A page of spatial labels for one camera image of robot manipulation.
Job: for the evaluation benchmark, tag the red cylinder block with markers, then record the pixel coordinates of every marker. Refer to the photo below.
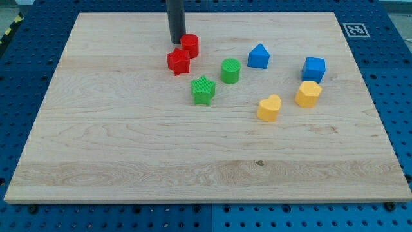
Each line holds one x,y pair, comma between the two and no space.
190,43

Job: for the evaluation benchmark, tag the green star block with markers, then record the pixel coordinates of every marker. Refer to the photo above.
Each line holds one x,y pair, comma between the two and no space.
203,90

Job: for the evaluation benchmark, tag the green cylinder block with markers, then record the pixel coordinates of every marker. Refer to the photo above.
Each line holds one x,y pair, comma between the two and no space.
230,70

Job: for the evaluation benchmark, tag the red star block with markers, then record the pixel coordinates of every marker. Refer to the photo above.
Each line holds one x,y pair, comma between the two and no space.
178,61

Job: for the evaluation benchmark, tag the yellow heart block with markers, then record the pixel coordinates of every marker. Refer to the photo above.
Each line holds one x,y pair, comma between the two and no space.
268,109

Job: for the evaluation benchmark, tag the wooden board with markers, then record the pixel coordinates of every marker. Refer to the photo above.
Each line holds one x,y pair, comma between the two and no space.
116,126

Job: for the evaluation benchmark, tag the blue pentagon house block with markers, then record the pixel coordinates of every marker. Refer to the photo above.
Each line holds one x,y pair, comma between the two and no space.
258,57

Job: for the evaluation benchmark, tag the yellow hexagon block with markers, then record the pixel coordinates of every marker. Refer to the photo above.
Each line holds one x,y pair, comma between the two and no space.
308,94

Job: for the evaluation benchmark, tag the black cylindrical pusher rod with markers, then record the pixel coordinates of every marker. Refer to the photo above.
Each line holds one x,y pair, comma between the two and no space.
176,20

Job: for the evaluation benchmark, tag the blue cube block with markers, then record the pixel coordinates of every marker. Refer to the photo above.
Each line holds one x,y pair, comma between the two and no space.
313,69

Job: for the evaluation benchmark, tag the white fiducial marker tag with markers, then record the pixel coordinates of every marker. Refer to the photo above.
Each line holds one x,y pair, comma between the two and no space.
356,30

